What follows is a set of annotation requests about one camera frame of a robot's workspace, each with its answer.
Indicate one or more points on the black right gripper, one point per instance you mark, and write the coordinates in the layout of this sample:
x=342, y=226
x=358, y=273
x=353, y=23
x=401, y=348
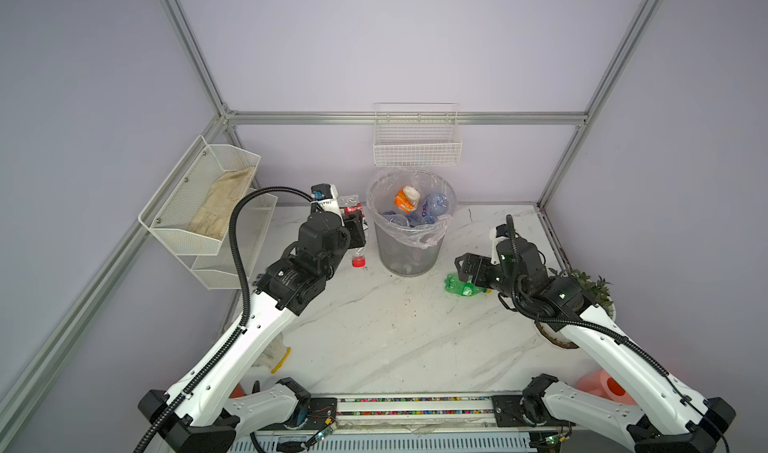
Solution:
x=476, y=272

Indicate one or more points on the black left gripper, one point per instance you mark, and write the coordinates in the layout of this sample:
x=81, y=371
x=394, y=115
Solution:
x=357, y=238

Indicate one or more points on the red cap clear bottle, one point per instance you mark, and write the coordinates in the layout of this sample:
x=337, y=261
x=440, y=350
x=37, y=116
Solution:
x=349, y=204

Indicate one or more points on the green crushed plastic bottle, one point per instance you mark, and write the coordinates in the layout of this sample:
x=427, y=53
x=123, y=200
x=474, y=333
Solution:
x=453, y=285

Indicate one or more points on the yellow cap orange bottle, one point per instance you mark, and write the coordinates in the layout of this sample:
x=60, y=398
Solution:
x=407, y=199

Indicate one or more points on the colourful label clear bottle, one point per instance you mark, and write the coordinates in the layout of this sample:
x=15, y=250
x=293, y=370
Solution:
x=435, y=205

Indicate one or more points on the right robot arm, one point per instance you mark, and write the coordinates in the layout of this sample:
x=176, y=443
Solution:
x=666, y=415

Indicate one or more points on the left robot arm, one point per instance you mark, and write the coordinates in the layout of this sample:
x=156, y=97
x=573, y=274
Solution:
x=198, y=413

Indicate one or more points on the grey mesh waste bin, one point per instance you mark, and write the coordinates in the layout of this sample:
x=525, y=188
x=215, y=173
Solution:
x=402, y=260

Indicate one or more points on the potted green plant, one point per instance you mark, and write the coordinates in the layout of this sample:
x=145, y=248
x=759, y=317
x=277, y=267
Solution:
x=597, y=289

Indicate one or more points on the beige cloth in shelf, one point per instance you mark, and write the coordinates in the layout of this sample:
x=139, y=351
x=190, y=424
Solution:
x=212, y=218

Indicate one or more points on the white knit glove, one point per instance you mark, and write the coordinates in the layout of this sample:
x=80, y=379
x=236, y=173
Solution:
x=274, y=355

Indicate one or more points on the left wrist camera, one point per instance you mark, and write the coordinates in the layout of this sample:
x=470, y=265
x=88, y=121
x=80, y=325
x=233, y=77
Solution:
x=325, y=198

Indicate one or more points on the white wire wall basket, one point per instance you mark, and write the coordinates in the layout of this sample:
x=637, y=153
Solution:
x=416, y=145

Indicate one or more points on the aluminium rail with beads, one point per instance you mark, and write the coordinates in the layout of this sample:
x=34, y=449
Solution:
x=425, y=412

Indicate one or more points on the horizontal aluminium frame bar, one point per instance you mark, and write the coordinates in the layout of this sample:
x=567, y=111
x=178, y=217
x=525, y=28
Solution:
x=372, y=117

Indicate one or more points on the white mesh wall shelf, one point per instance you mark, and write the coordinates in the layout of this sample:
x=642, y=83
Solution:
x=190, y=213

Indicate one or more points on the aluminium frame post right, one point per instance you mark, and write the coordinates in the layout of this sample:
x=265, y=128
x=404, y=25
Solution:
x=617, y=65

